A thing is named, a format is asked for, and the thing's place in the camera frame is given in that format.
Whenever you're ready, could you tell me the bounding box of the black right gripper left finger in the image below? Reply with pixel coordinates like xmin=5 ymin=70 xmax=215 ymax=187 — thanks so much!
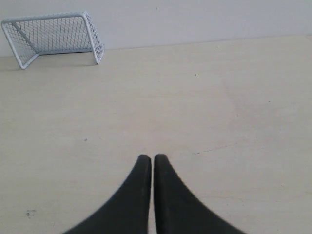
xmin=66 ymin=155 xmax=152 ymax=234

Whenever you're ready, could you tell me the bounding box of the light blue miniature soccer goal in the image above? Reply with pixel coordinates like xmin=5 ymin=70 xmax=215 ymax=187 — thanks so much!
xmin=1 ymin=11 xmax=104 ymax=69

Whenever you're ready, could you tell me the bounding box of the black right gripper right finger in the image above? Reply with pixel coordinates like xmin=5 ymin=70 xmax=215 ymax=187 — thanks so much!
xmin=154 ymin=154 xmax=244 ymax=234

